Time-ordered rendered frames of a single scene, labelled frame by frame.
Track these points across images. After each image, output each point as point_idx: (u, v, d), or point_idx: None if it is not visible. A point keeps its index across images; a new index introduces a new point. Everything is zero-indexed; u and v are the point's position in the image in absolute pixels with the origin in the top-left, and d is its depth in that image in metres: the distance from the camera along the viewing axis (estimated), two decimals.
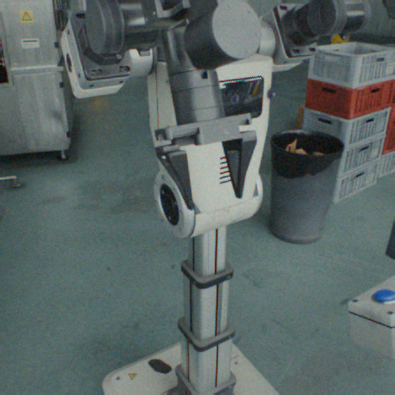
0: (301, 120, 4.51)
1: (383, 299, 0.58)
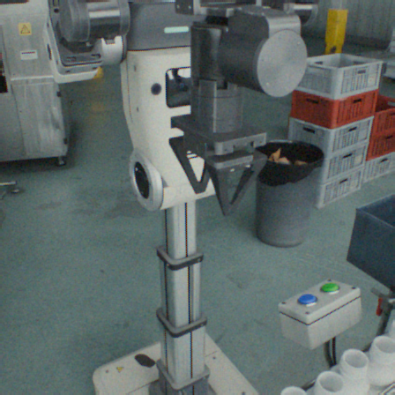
0: None
1: (304, 301, 0.74)
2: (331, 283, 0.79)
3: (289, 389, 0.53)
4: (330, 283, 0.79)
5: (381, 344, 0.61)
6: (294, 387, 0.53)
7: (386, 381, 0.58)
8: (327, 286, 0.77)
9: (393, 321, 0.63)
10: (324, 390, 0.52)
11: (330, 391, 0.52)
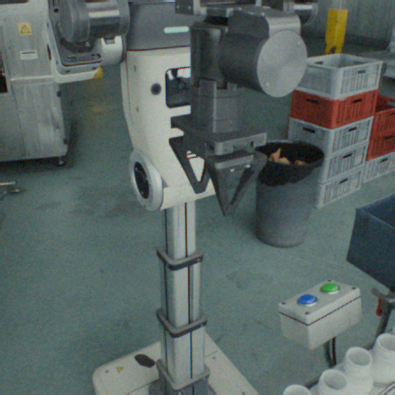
0: None
1: (304, 301, 0.74)
2: (331, 283, 0.79)
3: (290, 388, 0.53)
4: (330, 283, 0.79)
5: (388, 342, 0.61)
6: (294, 385, 0.53)
7: (384, 378, 0.59)
8: (327, 287, 0.77)
9: None
10: (325, 386, 0.53)
11: (331, 389, 0.53)
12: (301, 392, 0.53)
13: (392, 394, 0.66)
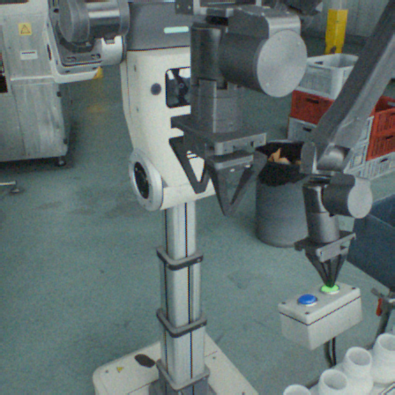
0: None
1: (304, 302, 0.74)
2: None
3: (290, 388, 0.53)
4: None
5: (388, 342, 0.61)
6: (294, 385, 0.53)
7: (384, 378, 0.59)
8: (327, 289, 0.77)
9: None
10: (325, 386, 0.53)
11: (331, 389, 0.53)
12: (301, 392, 0.53)
13: (392, 394, 0.66)
